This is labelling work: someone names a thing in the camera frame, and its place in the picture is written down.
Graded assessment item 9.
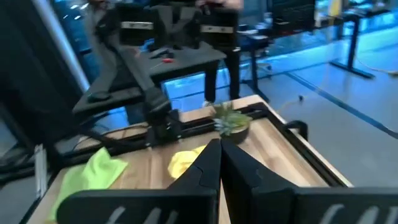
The red-handled screwdriver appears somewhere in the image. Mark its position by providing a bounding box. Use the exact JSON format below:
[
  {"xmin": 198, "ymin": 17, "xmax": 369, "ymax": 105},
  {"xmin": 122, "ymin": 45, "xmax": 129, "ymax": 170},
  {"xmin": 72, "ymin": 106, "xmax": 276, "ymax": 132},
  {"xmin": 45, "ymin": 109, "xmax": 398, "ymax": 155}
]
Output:
[{"xmin": 150, "ymin": 57, "xmax": 175, "ymax": 70}]

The yellow extension cable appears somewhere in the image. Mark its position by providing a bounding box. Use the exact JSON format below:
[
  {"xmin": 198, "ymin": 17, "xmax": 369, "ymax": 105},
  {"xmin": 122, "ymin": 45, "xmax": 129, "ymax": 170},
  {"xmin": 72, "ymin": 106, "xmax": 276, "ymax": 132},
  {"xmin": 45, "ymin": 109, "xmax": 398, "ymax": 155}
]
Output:
[{"xmin": 276, "ymin": 93, "xmax": 305, "ymax": 111}]

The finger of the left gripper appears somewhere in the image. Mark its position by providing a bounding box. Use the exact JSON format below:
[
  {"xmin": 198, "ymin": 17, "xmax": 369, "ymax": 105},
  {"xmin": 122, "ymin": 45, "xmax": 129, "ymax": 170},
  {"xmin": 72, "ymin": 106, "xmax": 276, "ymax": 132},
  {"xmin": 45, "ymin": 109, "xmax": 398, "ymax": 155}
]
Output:
[
  {"xmin": 198, "ymin": 9, "xmax": 241, "ymax": 52},
  {"xmin": 119, "ymin": 6, "xmax": 155, "ymax": 47}
]

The dark grey desk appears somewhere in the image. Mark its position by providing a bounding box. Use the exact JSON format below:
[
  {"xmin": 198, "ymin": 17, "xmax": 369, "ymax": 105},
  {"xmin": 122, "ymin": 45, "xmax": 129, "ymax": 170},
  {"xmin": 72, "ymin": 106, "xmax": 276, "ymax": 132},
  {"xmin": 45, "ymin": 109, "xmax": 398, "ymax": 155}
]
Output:
[{"xmin": 139, "ymin": 42, "xmax": 228, "ymax": 84}]

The black aluminium table frame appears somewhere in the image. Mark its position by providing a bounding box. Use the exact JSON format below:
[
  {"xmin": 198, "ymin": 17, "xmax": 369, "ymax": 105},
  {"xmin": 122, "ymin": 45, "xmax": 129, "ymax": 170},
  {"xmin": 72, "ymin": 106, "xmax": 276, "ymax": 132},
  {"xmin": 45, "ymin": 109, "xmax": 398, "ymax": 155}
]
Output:
[{"xmin": 18, "ymin": 101, "xmax": 354, "ymax": 224}]

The lime green microfiber towel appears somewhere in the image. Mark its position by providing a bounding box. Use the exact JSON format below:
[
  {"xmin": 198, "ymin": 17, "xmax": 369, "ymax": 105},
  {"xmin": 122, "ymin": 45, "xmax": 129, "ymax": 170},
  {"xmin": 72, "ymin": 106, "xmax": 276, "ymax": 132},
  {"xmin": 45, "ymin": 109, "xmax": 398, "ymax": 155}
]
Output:
[{"xmin": 49, "ymin": 146, "xmax": 129, "ymax": 222}]

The yellow microfiber towel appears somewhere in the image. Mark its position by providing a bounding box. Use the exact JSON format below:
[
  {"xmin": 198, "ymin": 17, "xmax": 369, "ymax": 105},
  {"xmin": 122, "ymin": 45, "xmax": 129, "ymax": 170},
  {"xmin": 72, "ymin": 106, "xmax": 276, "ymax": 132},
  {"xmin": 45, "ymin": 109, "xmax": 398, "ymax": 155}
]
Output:
[{"xmin": 167, "ymin": 144, "xmax": 208, "ymax": 180}]

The black office table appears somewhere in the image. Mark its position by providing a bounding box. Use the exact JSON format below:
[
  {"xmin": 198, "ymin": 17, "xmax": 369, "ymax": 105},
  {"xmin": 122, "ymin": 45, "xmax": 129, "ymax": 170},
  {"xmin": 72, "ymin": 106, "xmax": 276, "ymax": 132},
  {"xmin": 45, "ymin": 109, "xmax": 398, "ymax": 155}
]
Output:
[{"xmin": 238, "ymin": 29, "xmax": 272, "ymax": 104}]

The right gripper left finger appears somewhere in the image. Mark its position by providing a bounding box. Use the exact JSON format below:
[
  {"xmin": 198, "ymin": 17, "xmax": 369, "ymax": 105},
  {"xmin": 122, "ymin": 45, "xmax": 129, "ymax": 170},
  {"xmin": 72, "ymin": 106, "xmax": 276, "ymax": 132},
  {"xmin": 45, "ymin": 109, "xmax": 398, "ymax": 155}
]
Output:
[{"xmin": 57, "ymin": 139, "xmax": 222, "ymax": 224}]

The small potted succulent plant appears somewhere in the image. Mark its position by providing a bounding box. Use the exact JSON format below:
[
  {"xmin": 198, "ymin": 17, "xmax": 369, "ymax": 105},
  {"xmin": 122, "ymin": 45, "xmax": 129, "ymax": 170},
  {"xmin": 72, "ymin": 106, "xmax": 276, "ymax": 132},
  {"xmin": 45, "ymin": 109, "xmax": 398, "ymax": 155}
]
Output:
[{"xmin": 212, "ymin": 103, "xmax": 253, "ymax": 146}]

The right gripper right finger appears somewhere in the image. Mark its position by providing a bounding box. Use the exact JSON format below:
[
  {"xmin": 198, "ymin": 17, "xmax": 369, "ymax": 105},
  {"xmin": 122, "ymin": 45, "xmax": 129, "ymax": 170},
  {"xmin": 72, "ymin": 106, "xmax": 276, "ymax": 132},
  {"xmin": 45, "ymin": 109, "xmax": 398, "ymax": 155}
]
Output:
[{"xmin": 221, "ymin": 139, "xmax": 398, "ymax": 224}]

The person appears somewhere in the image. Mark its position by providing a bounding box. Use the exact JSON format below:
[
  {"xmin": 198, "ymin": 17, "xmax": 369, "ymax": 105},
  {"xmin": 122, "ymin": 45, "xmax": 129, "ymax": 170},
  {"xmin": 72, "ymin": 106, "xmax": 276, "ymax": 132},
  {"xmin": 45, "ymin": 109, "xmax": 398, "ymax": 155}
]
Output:
[{"xmin": 194, "ymin": 0, "xmax": 245, "ymax": 108}]

